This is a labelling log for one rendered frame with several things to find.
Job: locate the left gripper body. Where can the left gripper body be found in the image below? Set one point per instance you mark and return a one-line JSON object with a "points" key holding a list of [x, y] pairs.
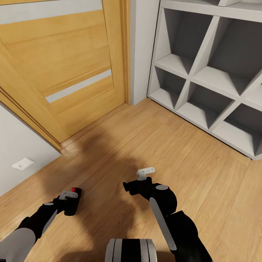
{"points": [[66, 205]]}

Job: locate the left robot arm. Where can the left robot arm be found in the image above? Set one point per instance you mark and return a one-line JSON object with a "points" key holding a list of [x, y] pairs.
{"points": [[16, 246]]}

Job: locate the digital camera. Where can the digital camera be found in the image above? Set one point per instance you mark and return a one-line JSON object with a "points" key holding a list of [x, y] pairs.
{"points": [[73, 211]]}

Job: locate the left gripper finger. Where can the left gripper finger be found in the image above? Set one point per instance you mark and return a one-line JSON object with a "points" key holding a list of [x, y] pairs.
{"points": [[74, 204]]}

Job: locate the bookcase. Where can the bookcase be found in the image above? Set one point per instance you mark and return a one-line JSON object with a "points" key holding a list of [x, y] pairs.
{"points": [[198, 72]]}

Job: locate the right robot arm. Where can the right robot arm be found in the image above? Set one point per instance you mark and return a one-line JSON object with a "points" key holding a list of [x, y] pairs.
{"points": [[178, 229]]}

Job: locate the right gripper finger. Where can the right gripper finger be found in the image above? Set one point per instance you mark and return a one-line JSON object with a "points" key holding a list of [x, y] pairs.
{"points": [[126, 186]]}

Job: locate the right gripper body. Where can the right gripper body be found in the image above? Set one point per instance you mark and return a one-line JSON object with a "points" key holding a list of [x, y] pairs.
{"points": [[136, 187]]}

